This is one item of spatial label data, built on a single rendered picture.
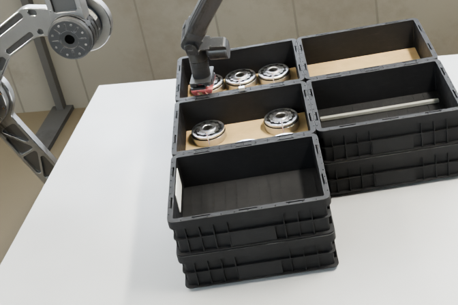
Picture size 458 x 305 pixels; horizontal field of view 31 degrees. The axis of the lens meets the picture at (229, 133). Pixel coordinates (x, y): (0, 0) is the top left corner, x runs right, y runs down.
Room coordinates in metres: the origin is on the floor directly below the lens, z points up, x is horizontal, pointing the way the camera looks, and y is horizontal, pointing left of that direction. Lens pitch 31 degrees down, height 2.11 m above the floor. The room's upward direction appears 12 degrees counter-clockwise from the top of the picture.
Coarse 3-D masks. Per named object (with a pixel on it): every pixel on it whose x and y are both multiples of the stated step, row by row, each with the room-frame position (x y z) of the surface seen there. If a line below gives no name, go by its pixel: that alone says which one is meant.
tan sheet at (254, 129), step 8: (304, 112) 2.14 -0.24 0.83; (256, 120) 2.15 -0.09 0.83; (304, 120) 2.10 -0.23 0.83; (232, 128) 2.13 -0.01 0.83; (240, 128) 2.13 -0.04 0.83; (248, 128) 2.12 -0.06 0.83; (256, 128) 2.11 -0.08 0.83; (264, 128) 2.10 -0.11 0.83; (304, 128) 2.05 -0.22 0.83; (232, 136) 2.09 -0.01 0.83; (240, 136) 2.08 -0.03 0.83; (248, 136) 2.07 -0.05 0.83; (256, 136) 2.06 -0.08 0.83; (264, 136) 2.05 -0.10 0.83; (272, 136) 2.04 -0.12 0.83; (192, 144) 2.09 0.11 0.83
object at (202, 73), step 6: (192, 66) 2.25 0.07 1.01; (198, 66) 2.24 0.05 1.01; (204, 66) 2.24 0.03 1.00; (192, 72) 2.25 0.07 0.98; (198, 72) 2.24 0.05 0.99; (204, 72) 2.24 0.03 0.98; (210, 72) 2.26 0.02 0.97; (192, 78) 2.25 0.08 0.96; (198, 78) 2.24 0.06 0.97; (204, 78) 2.24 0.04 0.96; (210, 78) 2.23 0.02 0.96; (192, 84) 2.22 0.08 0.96; (198, 84) 2.22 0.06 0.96; (204, 84) 2.21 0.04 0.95; (210, 84) 2.21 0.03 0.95
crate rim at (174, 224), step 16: (256, 144) 1.86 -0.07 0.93; (176, 160) 1.87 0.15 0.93; (320, 160) 1.73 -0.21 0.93; (320, 176) 1.66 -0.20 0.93; (240, 208) 1.59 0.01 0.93; (256, 208) 1.58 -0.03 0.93; (272, 208) 1.57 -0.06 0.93; (288, 208) 1.57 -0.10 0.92; (304, 208) 1.57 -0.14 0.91; (176, 224) 1.59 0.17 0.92; (192, 224) 1.59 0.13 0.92; (208, 224) 1.59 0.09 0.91
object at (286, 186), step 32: (192, 160) 1.87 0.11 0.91; (224, 160) 1.87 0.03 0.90; (256, 160) 1.86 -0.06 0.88; (288, 160) 1.85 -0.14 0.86; (192, 192) 1.85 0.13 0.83; (224, 192) 1.81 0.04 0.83; (256, 192) 1.79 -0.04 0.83; (288, 192) 1.76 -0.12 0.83; (320, 192) 1.73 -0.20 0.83; (224, 224) 1.59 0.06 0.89; (256, 224) 1.59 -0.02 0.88; (288, 224) 1.57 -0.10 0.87; (320, 224) 1.58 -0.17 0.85
